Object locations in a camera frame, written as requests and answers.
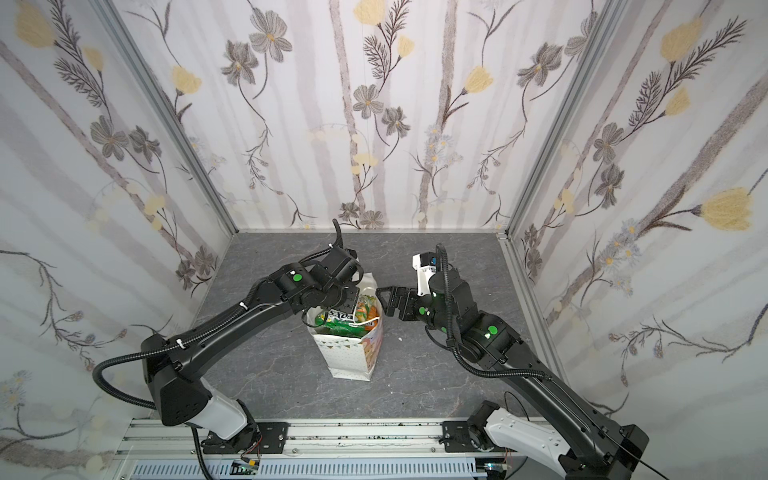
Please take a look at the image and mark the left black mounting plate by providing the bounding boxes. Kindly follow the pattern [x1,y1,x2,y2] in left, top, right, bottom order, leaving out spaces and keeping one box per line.
[255,422,290,455]

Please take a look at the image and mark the black mounting plate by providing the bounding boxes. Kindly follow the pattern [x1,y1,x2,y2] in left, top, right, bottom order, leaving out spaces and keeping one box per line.
[255,422,290,455]
[439,420,476,453]

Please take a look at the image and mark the green Fox's candy bag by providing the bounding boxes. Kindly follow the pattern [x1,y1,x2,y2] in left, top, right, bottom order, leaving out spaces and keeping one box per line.
[314,296,380,338]

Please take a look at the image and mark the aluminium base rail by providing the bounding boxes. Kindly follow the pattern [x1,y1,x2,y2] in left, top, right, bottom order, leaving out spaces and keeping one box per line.
[105,418,562,479]

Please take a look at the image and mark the right black corrugated cable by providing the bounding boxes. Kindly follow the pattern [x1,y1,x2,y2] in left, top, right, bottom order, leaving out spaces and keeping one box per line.
[434,244,550,380]

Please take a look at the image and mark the white cartoon paper gift bag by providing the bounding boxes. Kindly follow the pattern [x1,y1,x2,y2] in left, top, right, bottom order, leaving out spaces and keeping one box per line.
[303,273,383,381]

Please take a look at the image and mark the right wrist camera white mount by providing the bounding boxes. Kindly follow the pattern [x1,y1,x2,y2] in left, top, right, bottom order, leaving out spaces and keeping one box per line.
[412,252,437,296]

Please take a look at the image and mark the white vented cable duct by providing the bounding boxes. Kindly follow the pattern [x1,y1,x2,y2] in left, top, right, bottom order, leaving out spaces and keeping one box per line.
[128,458,481,480]

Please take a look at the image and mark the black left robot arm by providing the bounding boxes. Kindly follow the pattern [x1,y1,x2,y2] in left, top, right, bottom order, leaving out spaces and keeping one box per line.
[140,246,363,442]

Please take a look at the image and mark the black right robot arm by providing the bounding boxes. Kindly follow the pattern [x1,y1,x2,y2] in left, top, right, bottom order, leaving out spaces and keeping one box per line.
[376,267,649,479]

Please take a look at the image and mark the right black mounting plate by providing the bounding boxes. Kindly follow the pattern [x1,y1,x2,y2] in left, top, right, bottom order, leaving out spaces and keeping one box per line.
[439,420,476,453]

